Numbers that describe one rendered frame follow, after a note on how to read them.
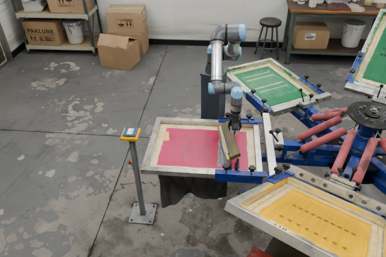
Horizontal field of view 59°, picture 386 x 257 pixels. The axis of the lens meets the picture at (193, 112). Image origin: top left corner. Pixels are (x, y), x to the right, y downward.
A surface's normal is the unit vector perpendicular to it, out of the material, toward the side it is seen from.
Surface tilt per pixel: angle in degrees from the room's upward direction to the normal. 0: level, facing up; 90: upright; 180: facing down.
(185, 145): 0
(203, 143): 0
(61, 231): 0
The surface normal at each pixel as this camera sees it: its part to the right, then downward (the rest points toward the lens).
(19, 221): -0.01, -0.81
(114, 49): -0.33, 0.55
